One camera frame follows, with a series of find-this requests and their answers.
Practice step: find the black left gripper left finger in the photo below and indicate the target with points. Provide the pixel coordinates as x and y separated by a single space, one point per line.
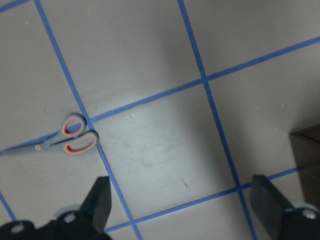
97 205

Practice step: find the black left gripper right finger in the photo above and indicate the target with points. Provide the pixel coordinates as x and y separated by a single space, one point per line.
269 205

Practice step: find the grey orange scissors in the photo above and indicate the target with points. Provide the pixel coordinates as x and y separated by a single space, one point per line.
72 138

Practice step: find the dark wooden drawer cabinet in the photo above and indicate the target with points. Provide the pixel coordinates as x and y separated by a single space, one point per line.
305 144

